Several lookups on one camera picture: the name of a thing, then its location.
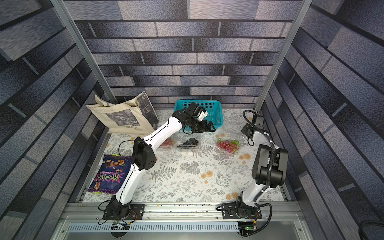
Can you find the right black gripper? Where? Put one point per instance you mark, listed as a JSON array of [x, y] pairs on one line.
[[248, 130]]

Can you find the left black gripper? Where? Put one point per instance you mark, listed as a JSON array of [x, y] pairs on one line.
[[203, 128]]

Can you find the black grape bunch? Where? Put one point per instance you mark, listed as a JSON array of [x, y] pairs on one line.
[[191, 143]]

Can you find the green grape bunch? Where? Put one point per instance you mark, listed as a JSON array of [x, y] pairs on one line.
[[228, 142]]

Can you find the clear clamshell container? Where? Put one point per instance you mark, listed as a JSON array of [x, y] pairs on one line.
[[183, 137], [175, 142]]

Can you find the red grape bunch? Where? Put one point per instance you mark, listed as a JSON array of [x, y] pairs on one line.
[[168, 143], [228, 148]]

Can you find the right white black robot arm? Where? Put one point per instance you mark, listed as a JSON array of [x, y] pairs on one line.
[[269, 169]]

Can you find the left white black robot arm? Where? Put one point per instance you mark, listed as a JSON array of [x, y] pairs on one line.
[[144, 157]]

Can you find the beige canvas tote bag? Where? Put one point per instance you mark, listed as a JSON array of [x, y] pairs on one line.
[[136, 116]]

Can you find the purple snack bag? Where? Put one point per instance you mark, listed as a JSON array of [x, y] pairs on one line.
[[111, 175]]

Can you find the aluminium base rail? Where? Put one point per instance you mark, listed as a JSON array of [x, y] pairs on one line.
[[182, 221]]

